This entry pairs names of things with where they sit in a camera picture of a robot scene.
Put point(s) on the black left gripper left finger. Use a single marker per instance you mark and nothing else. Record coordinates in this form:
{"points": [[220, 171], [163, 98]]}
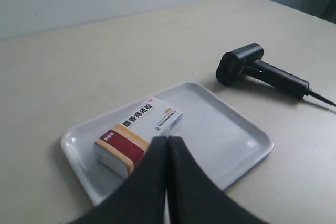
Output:
{"points": [[141, 197]]}

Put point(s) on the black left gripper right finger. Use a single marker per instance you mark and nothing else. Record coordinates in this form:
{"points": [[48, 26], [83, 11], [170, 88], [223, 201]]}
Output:
{"points": [[192, 196]]}

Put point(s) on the white red medicine box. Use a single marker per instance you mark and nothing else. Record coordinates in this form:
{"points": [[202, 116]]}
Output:
{"points": [[122, 147]]}

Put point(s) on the black handheld barcode scanner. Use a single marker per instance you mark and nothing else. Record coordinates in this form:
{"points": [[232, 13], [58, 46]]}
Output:
{"points": [[247, 60]]}

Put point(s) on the white plastic tray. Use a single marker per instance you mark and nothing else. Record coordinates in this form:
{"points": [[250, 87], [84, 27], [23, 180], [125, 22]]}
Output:
{"points": [[223, 142]]}

